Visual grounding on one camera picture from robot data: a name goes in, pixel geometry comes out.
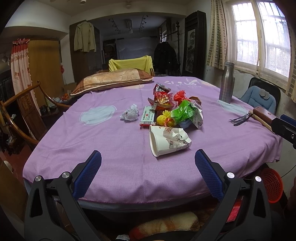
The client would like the white carton box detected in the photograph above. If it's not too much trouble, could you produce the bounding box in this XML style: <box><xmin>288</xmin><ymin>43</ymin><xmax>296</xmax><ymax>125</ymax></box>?
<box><xmin>191</xmin><ymin>101</ymin><xmax>203</xmax><ymax>130</ymax></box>

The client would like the crushed white paper cup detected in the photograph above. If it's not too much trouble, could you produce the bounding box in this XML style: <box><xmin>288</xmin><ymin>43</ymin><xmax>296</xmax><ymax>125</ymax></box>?
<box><xmin>149</xmin><ymin>126</ymin><xmax>192</xmax><ymax>157</ymax></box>

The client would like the green plastic bag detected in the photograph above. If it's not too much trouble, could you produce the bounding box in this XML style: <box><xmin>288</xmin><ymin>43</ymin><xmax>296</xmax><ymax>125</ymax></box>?
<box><xmin>171</xmin><ymin>100</ymin><xmax>197</xmax><ymax>125</ymax></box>

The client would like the yellow foam fruit net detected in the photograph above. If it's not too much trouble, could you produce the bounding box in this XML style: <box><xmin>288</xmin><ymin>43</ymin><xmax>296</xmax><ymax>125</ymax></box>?
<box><xmin>157</xmin><ymin>110</ymin><xmax>176</xmax><ymax>128</ymax></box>

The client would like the white plastic bag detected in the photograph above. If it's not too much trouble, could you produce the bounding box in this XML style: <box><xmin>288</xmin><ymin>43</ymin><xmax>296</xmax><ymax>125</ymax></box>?
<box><xmin>120</xmin><ymin>104</ymin><xmax>139</xmax><ymax>122</ymax></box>

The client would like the white medicine box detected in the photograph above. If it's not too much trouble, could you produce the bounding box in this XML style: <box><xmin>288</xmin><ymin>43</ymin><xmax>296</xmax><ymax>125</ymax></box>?
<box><xmin>139</xmin><ymin>106</ymin><xmax>156</xmax><ymax>126</ymax></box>

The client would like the red snack wrapper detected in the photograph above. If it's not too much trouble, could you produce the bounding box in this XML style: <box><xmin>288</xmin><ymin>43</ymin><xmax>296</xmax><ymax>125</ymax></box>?
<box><xmin>147</xmin><ymin>83</ymin><xmax>174</xmax><ymax>111</ymax></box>

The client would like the red plastic trash basket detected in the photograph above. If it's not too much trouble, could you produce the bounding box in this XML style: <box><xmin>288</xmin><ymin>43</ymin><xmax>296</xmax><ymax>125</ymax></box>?
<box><xmin>260</xmin><ymin>168</ymin><xmax>283</xmax><ymax>204</ymax></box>

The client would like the brown leather notebook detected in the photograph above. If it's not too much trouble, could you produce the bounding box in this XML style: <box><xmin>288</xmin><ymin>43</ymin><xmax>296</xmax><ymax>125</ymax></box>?
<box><xmin>249</xmin><ymin>106</ymin><xmax>276</xmax><ymax>132</ymax></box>

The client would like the beige checked right curtain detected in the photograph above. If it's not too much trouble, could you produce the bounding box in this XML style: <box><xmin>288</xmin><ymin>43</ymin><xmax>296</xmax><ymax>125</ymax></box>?
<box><xmin>285</xmin><ymin>23</ymin><xmax>296</xmax><ymax>102</ymax></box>

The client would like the beige checked curtain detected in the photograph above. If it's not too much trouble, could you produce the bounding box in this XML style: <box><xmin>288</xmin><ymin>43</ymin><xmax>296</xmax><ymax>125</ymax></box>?
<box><xmin>285</xmin><ymin>23</ymin><xmax>296</xmax><ymax>102</ymax></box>
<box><xmin>206</xmin><ymin>0</ymin><xmax>227</xmax><ymax>70</ymax></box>

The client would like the blue cushioned chair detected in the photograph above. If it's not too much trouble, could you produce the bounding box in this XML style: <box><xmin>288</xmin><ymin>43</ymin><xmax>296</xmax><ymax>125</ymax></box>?
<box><xmin>240</xmin><ymin>77</ymin><xmax>280</xmax><ymax>114</ymax></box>

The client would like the striped plush slipper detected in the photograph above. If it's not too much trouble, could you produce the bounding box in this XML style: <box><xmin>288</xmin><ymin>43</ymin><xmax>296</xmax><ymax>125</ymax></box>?
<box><xmin>129</xmin><ymin>212</ymin><xmax>200</xmax><ymax>240</ymax></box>

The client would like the blue face mask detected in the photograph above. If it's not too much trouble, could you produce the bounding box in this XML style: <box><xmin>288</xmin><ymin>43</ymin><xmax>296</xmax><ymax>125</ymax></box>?
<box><xmin>179</xmin><ymin>119</ymin><xmax>192</xmax><ymax>129</ymax></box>

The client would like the purple bed sheet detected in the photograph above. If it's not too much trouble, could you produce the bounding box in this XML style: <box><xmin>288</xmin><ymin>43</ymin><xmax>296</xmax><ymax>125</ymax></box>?
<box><xmin>23</xmin><ymin>77</ymin><xmax>282</xmax><ymax>204</ymax></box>

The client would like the steel water bottle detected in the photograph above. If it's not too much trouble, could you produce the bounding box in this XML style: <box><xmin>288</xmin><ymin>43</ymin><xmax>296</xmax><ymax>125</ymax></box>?
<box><xmin>219</xmin><ymin>61</ymin><xmax>235</xmax><ymax>103</ymax></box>

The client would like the window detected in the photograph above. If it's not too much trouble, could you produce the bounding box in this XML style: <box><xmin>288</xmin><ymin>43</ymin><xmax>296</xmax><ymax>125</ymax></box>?
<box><xmin>223</xmin><ymin>1</ymin><xmax>291</xmax><ymax>88</ymax></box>

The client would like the wooden armchair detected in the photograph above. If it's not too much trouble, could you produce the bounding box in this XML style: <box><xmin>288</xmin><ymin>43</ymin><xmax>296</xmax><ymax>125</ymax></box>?
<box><xmin>1</xmin><ymin>81</ymin><xmax>70</xmax><ymax>148</ymax></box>

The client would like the beige checked left curtain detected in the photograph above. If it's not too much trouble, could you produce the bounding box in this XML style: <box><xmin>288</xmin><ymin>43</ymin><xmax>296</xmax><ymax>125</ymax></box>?
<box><xmin>206</xmin><ymin>0</ymin><xmax>227</xmax><ymax>70</ymax></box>

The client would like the brown floral pillow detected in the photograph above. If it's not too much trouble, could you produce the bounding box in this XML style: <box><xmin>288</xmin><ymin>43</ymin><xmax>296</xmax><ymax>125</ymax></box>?
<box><xmin>70</xmin><ymin>68</ymin><xmax>153</xmax><ymax>96</ymax></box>

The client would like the red patterned curtain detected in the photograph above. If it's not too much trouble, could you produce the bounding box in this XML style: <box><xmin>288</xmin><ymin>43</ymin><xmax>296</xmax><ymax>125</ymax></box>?
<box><xmin>10</xmin><ymin>38</ymin><xmax>41</xmax><ymax>115</ymax></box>

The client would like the hanging black coat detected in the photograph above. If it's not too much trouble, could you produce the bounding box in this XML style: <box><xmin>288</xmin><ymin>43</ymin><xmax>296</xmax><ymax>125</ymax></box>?
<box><xmin>153</xmin><ymin>42</ymin><xmax>178</xmax><ymax>76</ymax></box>

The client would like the yellow cloth covered chair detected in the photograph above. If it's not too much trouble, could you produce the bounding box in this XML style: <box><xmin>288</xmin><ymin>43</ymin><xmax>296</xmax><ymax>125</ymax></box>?
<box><xmin>108</xmin><ymin>55</ymin><xmax>154</xmax><ymax>76</ymax></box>

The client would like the dark framed picture cabinet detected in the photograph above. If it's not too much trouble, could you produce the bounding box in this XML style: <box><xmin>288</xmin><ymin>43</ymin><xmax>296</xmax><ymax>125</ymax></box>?
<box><xmin>182</xmin><ymin>11</ymin><xmax>207</xmax><ymax>79</ymax></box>

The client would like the hanging beige jacket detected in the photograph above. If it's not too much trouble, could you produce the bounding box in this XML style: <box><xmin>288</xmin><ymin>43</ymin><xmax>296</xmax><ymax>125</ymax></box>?
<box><xmin>74</xmin><ymin>21</ymin><xmax>97</xmax><ymax>52</ymax></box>

